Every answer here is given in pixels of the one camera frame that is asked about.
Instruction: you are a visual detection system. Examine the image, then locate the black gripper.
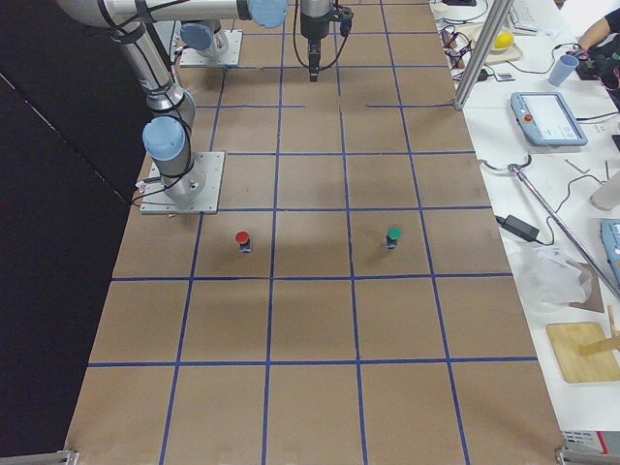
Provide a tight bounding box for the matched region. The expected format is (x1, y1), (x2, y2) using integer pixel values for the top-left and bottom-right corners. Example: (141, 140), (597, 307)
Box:
(300, 0), (354, 81)

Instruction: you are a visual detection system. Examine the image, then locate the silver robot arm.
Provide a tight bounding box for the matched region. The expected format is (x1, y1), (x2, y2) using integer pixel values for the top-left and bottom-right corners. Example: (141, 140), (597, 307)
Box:
(180, 1), (355, 82)
(57, 1), (288, 202)

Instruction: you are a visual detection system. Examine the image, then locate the green push button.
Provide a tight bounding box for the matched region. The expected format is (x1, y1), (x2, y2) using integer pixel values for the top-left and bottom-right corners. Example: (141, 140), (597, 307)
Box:
(386, 227), (402, 250)

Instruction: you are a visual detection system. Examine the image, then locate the red push button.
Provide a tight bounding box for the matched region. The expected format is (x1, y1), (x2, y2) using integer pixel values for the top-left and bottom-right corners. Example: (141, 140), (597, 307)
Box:
(234, 231), (252, 253)

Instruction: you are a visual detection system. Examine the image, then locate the person hand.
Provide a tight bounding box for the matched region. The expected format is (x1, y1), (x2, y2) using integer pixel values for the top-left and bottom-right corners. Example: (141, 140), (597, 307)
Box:
(578, 10), (619, 50)

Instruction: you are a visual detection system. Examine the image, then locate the yellow lemon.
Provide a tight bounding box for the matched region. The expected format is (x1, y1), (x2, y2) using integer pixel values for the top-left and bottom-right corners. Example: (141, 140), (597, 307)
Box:
(492, 32), (514, 52)

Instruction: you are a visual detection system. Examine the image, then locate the beige tray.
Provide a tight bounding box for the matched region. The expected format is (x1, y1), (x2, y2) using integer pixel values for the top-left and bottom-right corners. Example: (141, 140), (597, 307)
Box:
(456, 23), (523, 65)

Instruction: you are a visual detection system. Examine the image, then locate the metal walking cane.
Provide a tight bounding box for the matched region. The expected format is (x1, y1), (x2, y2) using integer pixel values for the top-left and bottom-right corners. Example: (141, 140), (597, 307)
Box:
(479, 154), (619, 299)

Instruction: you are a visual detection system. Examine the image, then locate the teach pendant tablet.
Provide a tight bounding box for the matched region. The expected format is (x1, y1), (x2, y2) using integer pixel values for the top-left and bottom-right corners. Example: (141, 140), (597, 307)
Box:
(510, 92), (588, 147)

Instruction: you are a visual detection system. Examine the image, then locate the blue plastic cup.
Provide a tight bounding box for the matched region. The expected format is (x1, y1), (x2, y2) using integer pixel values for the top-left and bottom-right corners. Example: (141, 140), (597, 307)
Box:
(547, 54), (579, 86)

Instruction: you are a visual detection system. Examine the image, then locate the black power adapter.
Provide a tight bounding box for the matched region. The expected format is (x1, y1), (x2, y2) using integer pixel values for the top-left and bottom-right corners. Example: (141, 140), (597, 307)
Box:
(501, 215), (540, 242)

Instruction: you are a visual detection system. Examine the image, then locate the clear plastic bag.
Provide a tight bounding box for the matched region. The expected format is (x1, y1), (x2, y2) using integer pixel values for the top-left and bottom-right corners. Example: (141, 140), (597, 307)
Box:
(511, 245), (594, 305)

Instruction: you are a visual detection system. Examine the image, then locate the wooden cutting board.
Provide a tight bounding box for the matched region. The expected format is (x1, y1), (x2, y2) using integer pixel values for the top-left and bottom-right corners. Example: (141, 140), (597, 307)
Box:
(546, 322), (619, 384)

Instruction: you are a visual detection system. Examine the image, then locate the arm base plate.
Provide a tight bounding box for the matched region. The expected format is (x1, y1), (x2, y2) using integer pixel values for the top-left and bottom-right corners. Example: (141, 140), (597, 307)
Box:
(179, 30), (242, 68)
(138, 152), (225, 214)

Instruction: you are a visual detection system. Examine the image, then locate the aluminium frame post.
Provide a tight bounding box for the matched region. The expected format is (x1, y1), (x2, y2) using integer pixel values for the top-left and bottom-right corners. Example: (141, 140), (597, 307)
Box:
(453, 0), (512, 110)

